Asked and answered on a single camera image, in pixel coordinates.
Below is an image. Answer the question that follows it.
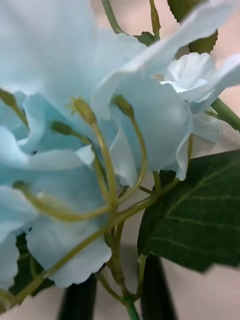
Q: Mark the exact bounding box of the pale blue flower green stem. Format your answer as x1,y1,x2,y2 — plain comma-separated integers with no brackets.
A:
0,0,240,320
101,0,240,133

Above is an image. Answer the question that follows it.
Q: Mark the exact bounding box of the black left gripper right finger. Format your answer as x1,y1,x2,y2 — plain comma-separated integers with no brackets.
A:
140,254,179,320

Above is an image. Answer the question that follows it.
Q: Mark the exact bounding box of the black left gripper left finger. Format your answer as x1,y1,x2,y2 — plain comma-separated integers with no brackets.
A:
57,273,98,320

